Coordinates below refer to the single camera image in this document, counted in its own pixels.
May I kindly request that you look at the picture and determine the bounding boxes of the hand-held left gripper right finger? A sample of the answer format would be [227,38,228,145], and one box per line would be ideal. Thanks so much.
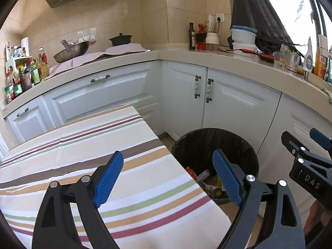
[212,149,306,249]

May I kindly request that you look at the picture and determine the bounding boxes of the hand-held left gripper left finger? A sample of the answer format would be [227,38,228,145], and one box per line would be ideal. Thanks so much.
[32,150,124,249]

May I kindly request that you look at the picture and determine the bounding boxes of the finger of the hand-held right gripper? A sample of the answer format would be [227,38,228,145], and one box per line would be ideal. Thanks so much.
[310,128,332,160]
[281,131,332,173]

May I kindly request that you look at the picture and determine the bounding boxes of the black trash bin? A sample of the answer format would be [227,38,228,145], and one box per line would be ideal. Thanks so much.
[171,128,260,205]

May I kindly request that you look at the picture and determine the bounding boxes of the person's right hand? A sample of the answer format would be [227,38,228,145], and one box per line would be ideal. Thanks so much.
[303,200,331,239]

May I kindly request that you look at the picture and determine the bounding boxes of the striped tablecloth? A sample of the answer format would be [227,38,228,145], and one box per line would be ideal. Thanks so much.
[0,104,232,249]

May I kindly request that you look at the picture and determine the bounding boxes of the white kitchen cabinet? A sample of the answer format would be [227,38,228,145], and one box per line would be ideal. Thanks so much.
[5,60,332,213]

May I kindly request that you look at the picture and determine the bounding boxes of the orange detergent bottle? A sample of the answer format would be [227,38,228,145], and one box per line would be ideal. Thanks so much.
[315,34,329,79]

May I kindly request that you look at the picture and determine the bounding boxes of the clear drinking glass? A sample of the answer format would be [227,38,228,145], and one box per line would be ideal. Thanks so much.
[273,51,287,69]
[286,52,301,74]

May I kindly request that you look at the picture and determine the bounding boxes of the white plastic bowl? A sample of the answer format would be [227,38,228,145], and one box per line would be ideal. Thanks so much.
[232,41,257,56]

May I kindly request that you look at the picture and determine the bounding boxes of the white bowl with blue lid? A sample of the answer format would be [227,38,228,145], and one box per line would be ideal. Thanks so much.
[230,25,258,44]

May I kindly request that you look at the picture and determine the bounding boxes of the pale stove cover cloth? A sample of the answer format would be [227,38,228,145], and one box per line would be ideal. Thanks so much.
[48,43,152,77]

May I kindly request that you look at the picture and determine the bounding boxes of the white ceramic jar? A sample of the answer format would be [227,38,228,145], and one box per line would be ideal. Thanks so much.
[205,33,220,52]

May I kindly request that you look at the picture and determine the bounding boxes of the cluster of condiment bottles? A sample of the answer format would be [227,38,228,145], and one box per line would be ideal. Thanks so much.
[4,43,51,104]

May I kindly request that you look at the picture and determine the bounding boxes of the steel wok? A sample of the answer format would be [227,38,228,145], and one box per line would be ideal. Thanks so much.
[53,39,90,64]

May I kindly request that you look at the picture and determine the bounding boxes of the dark hanging cloth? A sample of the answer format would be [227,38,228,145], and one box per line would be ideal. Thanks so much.
[229,0,303,55]

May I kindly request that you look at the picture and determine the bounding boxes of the black lidded pot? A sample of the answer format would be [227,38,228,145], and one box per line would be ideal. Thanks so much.
[109,33,133,48]

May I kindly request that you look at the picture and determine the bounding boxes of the white packet in jar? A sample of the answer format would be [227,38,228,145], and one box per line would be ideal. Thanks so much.
[207,14,216,34]

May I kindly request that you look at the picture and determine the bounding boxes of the dark oil bottle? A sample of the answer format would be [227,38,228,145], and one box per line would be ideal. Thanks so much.
[188,22,196,50]

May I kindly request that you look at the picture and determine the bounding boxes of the white spice rack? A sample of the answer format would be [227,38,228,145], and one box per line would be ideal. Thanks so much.
[5,56,33,69]

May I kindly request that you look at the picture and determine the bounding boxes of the vertical cabinet door handle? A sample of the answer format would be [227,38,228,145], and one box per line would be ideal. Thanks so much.
[206,78,214,103]
[193,75,201,99]

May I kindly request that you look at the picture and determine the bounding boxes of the red handled tool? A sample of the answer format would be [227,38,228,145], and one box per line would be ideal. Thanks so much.
[240,48,275,63]

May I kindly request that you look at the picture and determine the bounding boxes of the black power cable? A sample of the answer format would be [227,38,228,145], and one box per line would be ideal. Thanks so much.
[217,21,234,54]

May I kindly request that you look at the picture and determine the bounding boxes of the white wall hooks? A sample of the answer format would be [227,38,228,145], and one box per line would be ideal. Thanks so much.
[77,28,97,43]

